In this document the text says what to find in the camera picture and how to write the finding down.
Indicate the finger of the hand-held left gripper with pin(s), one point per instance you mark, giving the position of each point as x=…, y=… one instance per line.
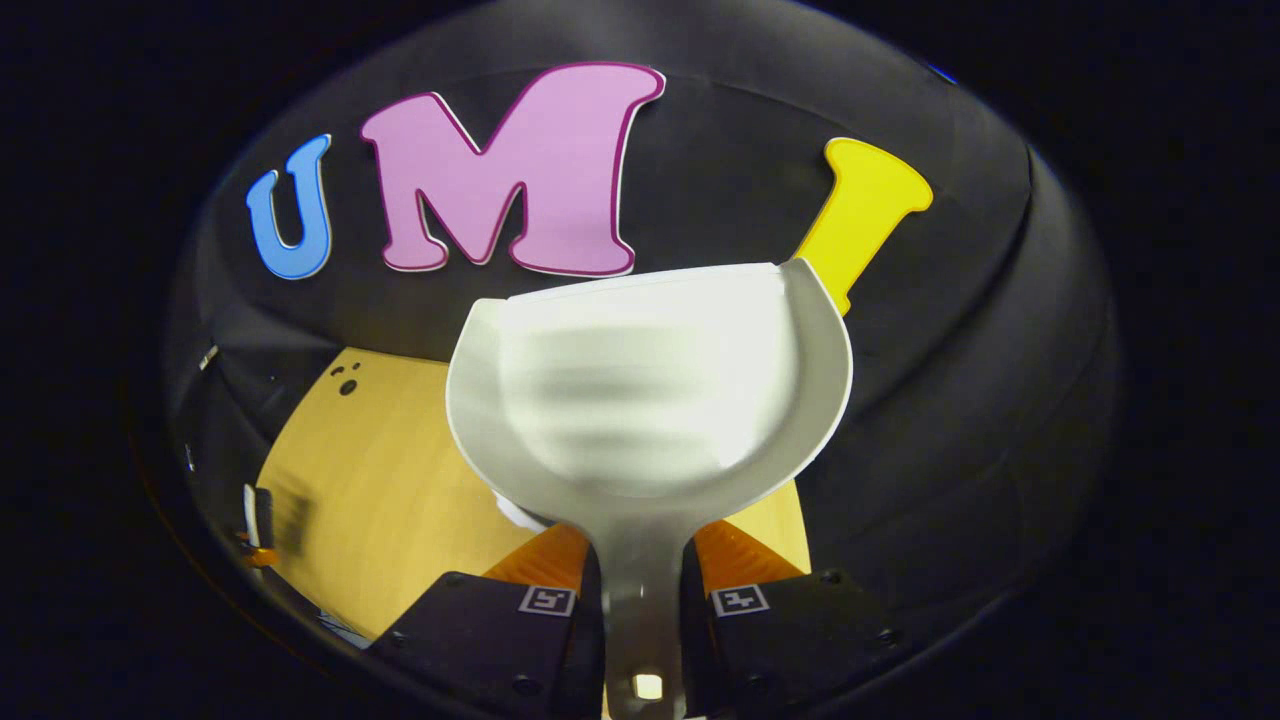
x=260, y=557

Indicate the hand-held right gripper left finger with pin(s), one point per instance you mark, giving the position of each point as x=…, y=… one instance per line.
x=470, y=630

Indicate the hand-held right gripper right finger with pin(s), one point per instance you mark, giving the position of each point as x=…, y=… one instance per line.
x=800, y=630

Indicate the white ribbed garbage bin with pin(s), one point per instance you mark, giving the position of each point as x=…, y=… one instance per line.
x=520, y=515

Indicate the white plastic dustpan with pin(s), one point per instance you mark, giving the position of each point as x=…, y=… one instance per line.
x=650, y=400

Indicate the wooden desktop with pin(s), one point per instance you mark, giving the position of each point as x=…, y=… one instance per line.
x=380, y=480

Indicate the small metal clip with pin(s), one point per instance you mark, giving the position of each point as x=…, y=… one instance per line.
x=207, y=356

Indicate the black backdrop cloth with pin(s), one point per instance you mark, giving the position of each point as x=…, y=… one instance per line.
x=950, y=350

